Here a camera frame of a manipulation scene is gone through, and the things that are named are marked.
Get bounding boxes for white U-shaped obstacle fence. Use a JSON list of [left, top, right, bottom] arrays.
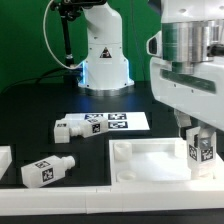
[[0, 158, 224, 216]]

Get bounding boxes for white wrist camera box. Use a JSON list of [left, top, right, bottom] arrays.
[[146, 31, 162, 58]]

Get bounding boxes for white block at left edge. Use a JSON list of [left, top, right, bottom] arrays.
[[0, 146, 12, 180]]

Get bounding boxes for white square table top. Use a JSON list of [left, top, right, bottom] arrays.
[[109, 138, 213, 183]]

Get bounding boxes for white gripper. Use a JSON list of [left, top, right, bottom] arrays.
[[150, 57, 224, 149]]

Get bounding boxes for white sheet with tags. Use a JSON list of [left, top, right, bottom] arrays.
[[65, 112, 150, 131]]

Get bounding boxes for black cables on table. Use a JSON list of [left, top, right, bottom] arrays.
[[0, 67, 83, 96]]

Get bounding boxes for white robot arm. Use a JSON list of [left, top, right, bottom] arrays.
[[84, 0, 224, 149]]

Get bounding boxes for white cable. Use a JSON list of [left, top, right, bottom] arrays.
[[42, 0, 84, 71]]

